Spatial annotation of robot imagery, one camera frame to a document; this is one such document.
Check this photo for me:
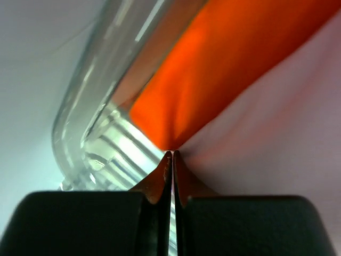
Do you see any pink t shirt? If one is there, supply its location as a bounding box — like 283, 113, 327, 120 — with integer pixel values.
182, 15, 341, 197

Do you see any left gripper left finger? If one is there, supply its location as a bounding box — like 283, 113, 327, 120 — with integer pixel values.
1, 152, 172, 255

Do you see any grey plastic bin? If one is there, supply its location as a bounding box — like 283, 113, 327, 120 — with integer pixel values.
52, 0, 208, 256

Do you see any orange rolled t shirt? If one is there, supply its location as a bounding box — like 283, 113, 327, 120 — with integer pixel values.
129, 1, 340, 150

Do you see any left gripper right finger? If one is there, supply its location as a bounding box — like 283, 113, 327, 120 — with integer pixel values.
173, 151, 336, 255

